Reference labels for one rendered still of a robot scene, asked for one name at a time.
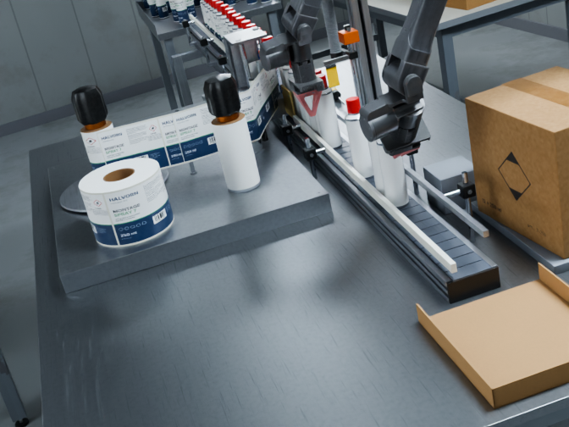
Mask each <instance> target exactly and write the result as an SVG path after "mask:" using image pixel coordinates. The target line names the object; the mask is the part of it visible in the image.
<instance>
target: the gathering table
mask: <svg viewBox="0 0 569 427"><path fill-rule="evenodd" d="M135 3H136V7H137V10H138V12H139V15H140V17H141V18H142V20H143V21H144V22H145V24H146V25H147V27H148V28H149V31H150V34H151V37H152V43H153V46H154V49H155V53H156V56H157V61H158V65H159V68H160V71H161V75H162V78H163V84H164V87H165V90H166V93H167V97H168V102H169V106H170V109H171V110H174V109H177V108H178V104H177V102H176V98H175V95H174V89H173V86H172V82H171V79H170V76H169V72H168V66H167V64H166V60H165V57H164V53H163V48H162V44H161V41H164V45H165V48H166V52H167V54H168V61H169V64H170V68H171V70H172V74H173V77H174V83H175V86H176V90H177V93H178V97H179V100H180V106H181V107H184V106H185V105H184V102H183V98H182V95H181V92H180V86H179V82H178V79H177V76H176V73H175V69H174V63H173V60H172V57H171V56H173V55H176V51H175V47H174V42H173V38H174V37H176V36H183V35H186V30H185V28H183V26H182V25H180V23H174V18H173V15H172V14H171V15H170V16H169V18H167V19H159V17H157V18H153V17H152V14H151V11H150V10H145V8H144V4H143V1H142V0H141V1H138V2H135ZM229 8H234V10H235V11H236V13H237V14H240V15H241V16H245V17H246V20H248V19H249V20H250V21H251V23H252V19H251V17H252V16H256V15H259V14H265V13H266V14H267V17H268V25H269V29H270V33H271V36H272V37H273V38H275V37H276V36H277V35H279V34H280V31H279V23H278V19H277V14H276V11H275V10H278V9H282V5H281V0H272V2H271V3H265V4H262V3H261V0H257V4H255V5H251V6H248V5H247V2H246V0H244V1H241V0H240V1H239V2H238V3H236V5H235V6H232V7H229ZM195 9H196V15H197V20H198V21H199V22H201V23H203V22H204V19H203V14H202V8H201V7H200V8H195Z"/></svg>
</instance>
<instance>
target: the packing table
mask: <svg viewBox="0 0 569 427"><path fill-rule="evenodd" d="M332 1H333V5H334V6H335V7H338V8H343V9H346V10H347V6H346V0H332ZM563 1H566V23H567V35H568V48H569V0H496V1H493V2H491V3H487V4H484V5H482V6H479V7H476V8H473V9H470V10H462V9H457V8H448V7H445V10H444V12H443V14H442V17H441V20H440V22H439V26H438V29H437V31H436V34H435V37H437V43H438V49H439V61H440V68H441V74H442V81H443V87H444V88H442V87H439V86H436V85H434V84H431V83H429V82H427V81H425V82H427V83H429V85H431V86H434V87H436V88H437V89H439V90H441V91H442V92H444V93H446V94H448V95H450V96H451V97H453V98H455V99H457V100H458V101H460V102H462V103H465V98H466V97H464V96H462V95H460V92H459V86H458V79H457V72H456V59H455V52H454V45H453V38H452V37H453V36H457V35H460V34H462V33H466V32H469V31H473V30H476V29H478V28H481V27H484V26H487V25H492V24H494V23H497V22H500V21H502V20H506V19H510V18H513V17H516V16H518V15H521V14H526V13H529V12H532V11H534V10H537V9H540V8H544V7H548V6H550V5H553V4H556V3H560V2H563ZM367 3H368V8H369V13H370V17H371V18H373V26H374V31H375V34H373V39H374V40H375V41H376V42H377V48H378V55H379V57H381V58H383V59H385V60H386V58H384V57H387V56H388V50H387V44H386V39H385V34H384V23H383V21H384V22H388V23H391V24H393V25H398V26H401V27H402V26H403V25H404V23H405V20H406V16H407V14H408V11H409V8H410V6H411V4H412V0H367ZM281 5H282V9H278V10H275V11H276V14H277V19H278V23H279V31H280V34H282V33H285V27H284V26H283V24H282V21H281V19H282V15H283V13H284V6H283V2H282V0H281ZM330 52H331V51H330V49H329V48H327V49H324V50H321V51H318V52H315V53H312V59H313V60H315V59H318V58H322V57H325V56H329V55H330Z"/></svg>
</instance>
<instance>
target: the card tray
mask: <svg viewBox="0 0 569 427"><path fill-rule="evenodd" d="M538 265H539V280H535V281H532V282H529V283H527V284H524V285H521V286H517V287H514V288H511V289H509V290H506V291H502V292H500V293H497V294H494V295H492V296H489V297H485V298H482V299H479V300H477V301H474V302H470V303H467V304H464V305H461V306H459V307H456V308H452V309H450V310H447V311H444V312H442V313H437V314H435V315H432V316H428V315H427V314H426V312H425V311H424V310H423V309H422V308H421V307H420V306H419V305H418V303H417V304H416V306H417V316H418V321H419V323H420V324H421V325H422V326H423V327H424V329H425V330H426V331H427V332H428V333H429V334H430V335H431V336H432V337H433V338H434V339H435V341H436V342H437V343H438V344H439V345H440V347H441V348H442V349H443V350H444V351H445V353H446V354H447V355H448V356H449V357H450V358H451V360H452V361H453V362H454V363H455V364H456V366H457V367H458V368H459V369H460V370H461V371H462V373H463V374H464V375H465V376H466V377H467V378H468V379H469V380H470V381H471V382H472V384H473V385H474V386H475V387H476V388H477V389H478V391H479V392H480V393H481V394H482V395H483V397H484V398H485V399H486V400H487V401H488V402H489V404H490V405H491V406H492V407H493V408H494V409H496V408H501V407H503V406H505V405H508V404H511V403H513V402H517V401H520V400H522V399H524V398H527V397H530V396H533V395H536V394H539V393H540V392H543V391H547V390H549V389H552V388H555V387H557V386H559V385H564V384H566V383H568V382H569V285H568V284H567V283H566V282H564V281H563V280H562V279H560V278H559V277H558V276H556V275H555V274H554V273H552V272H551V271H550V270H548V269H547V268H546V267H545V266H543V264H541V263H538Z"/></svg>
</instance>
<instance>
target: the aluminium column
mask: <svg viewBox="0 0 569 427"><path fill-rule="evenodd" d="M346 6H347V11H348V15H349V21H350V26H351V28H354V29H356V30H358V34H359V38H360V41H359V42H355V43H353V45H354V50H356V51H357V53H358V58H356V64H357V69H358V74H359V79H360V84H361V89H362V98H363V103H364V105H366V104H368V103H370V102H372V101H374V100H376V99H378V96H380V95H382V94H383V92H382V86H381V81H380V76H379V71H378V61H377V55H376V50H375V45H374V39H373V30H372V25H371V20H370V13H369V8H368V3H367V0H346Z"/></svg>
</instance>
